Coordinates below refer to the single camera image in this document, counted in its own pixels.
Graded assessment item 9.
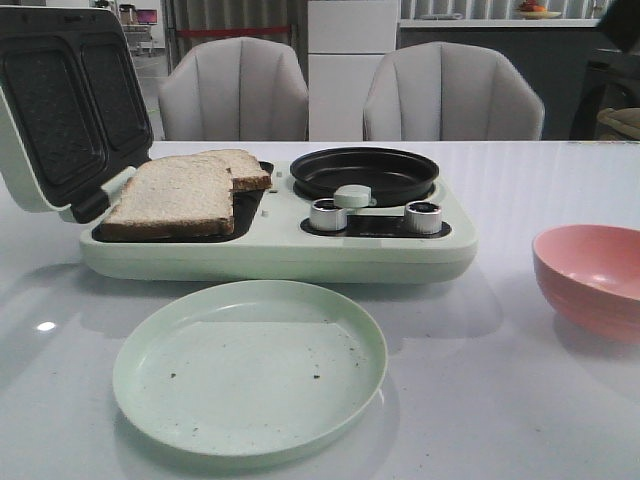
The bread slice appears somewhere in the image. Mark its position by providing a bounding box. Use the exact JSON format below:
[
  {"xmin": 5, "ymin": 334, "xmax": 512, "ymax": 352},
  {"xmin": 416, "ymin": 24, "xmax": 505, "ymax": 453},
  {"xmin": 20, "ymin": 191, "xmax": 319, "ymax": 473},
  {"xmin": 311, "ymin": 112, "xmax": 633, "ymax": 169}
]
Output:
[
  {"xmin": 198, "ymin": 149, "xmax": 272, "ymax": 192},
  {"xmin": 100, "ymin": 157, "xmax": 234, "ymax": 241}
]

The pink plastic bowl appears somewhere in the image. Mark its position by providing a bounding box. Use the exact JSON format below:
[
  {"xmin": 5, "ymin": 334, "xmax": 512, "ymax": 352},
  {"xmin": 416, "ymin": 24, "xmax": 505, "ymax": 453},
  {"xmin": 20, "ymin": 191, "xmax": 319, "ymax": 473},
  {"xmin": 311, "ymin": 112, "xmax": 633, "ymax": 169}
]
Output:
[{"xmin": 532, "ymin": 224, "xmax": 639, "ymax": 344}]

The green breakfast maker lid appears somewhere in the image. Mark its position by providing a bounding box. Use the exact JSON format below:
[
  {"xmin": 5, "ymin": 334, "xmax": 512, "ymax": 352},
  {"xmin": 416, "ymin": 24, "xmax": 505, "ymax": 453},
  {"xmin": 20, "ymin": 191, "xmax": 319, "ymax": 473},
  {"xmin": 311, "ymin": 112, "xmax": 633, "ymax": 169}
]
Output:
[{"xmin": 1, "ymin": 6, "xmax": 154, "ymax": 224}]

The green breakfast maker base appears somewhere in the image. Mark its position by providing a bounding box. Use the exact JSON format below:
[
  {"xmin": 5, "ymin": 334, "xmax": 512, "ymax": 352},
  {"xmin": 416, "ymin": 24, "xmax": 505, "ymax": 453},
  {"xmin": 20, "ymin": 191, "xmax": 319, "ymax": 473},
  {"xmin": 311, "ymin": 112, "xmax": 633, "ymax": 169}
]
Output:
[{"xmin": 80, "ymin": 160, "xmax": 478, "ymax": 284}]

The left silver control knob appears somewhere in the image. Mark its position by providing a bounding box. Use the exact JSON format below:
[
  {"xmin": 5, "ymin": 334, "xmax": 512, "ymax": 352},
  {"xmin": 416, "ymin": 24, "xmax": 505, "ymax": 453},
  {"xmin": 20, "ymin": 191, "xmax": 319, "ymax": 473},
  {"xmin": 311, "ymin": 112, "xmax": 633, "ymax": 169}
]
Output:
[{"xmin": 309, "ymin": 198, "xmax": 348, "ymax": 232}]

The silver control knob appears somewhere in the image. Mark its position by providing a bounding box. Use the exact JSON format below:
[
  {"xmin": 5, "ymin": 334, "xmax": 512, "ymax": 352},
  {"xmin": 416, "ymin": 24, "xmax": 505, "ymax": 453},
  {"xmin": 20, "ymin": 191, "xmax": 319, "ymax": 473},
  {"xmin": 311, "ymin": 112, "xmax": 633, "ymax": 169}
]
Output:
[
  {"xmin": 403, "ymin": 201, "xmax": 442, "ymax": 235},
  {"xmin": 309, "ymin": 198, "xmax": 348, "ymax": 232}
]

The black round frying pan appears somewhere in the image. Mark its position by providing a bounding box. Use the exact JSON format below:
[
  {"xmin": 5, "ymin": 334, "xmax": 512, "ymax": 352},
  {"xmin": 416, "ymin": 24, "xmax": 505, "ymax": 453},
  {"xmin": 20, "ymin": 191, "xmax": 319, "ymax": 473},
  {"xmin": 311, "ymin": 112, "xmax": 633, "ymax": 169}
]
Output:
[{"xmin": 290, "ymin": 146, "xmax": 439, "ymax": 208}]

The right silver control knob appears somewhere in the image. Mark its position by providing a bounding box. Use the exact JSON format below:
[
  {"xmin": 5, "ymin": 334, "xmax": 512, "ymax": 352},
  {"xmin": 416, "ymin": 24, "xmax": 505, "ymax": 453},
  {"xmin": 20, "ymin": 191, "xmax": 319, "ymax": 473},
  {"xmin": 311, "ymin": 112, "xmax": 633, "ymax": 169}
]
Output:
[{"xmin": 403, "ymin": 201, "xmax": 442, "ymax": 235}]

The light green round plate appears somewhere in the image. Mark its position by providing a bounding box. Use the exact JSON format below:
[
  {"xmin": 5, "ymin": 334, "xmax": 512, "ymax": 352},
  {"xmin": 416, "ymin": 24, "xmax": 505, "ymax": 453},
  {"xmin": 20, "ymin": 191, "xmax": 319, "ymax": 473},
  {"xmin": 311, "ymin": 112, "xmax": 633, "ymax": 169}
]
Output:
[{"xmin": 112, "ymin": 280, "xmax": 387, "ymax": 465}]

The left grey upholstered chair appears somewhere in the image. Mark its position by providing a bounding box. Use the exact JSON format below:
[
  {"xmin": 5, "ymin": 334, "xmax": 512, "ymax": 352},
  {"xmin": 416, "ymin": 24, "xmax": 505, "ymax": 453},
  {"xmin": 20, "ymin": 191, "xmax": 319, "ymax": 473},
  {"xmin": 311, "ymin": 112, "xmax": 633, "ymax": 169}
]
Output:
[{"xmin": 159, "ymin": 37, "xmax": 309, "ymax": 141}]

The grey upholstered chair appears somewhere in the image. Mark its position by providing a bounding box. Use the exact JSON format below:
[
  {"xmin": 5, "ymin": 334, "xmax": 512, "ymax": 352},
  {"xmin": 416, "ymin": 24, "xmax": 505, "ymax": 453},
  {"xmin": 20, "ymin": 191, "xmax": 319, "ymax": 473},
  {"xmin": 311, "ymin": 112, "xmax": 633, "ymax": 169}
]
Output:
[
  {"xmin": 159, "ymin": 37, "xmax": 309, "ymax": 141},
  {"xmin": 363, "ymin": 41, "xmax": 545, "ymax": 141}
]

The right grey upholstered chair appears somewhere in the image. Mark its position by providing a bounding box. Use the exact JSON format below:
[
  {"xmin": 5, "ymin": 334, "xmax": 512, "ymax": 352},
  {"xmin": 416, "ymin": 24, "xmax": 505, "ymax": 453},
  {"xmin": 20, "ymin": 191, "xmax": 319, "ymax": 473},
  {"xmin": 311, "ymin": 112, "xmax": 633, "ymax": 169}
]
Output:
[{"xmin": 363, "ymin": 41, "xmax": 545, "ymax": 141}]

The white refrigerator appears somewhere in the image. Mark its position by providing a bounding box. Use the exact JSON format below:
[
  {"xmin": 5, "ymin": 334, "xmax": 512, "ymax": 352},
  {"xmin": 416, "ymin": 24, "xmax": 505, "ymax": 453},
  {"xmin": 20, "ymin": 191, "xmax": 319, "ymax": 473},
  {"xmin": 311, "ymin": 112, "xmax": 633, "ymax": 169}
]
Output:
[{"xmin": 307, "ymin": 1, "xmax": 399, "ymax": 141}]

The fruit bowl on counter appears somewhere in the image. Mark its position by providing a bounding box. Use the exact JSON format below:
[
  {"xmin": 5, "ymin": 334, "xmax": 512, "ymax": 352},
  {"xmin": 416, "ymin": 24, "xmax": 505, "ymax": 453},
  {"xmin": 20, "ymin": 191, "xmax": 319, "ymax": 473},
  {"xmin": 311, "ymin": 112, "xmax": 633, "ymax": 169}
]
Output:
[{"xmin": 515, "ymin": 0, "xmax": 562, "ymax": 20}]

